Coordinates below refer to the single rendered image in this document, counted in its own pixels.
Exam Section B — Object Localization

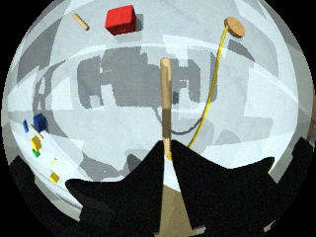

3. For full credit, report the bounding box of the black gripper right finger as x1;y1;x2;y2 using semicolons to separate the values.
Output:
170;139;276;230

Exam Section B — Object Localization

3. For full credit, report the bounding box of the tan round wooden button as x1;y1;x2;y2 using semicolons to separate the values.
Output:
224;17;245;39

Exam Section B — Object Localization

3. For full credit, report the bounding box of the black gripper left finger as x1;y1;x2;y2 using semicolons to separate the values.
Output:
64;139;165;236

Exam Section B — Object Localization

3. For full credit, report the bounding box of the red block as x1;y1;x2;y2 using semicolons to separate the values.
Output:
104;5;135;36

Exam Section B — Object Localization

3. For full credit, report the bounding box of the small green block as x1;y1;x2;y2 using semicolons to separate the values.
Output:
32;147;40;158

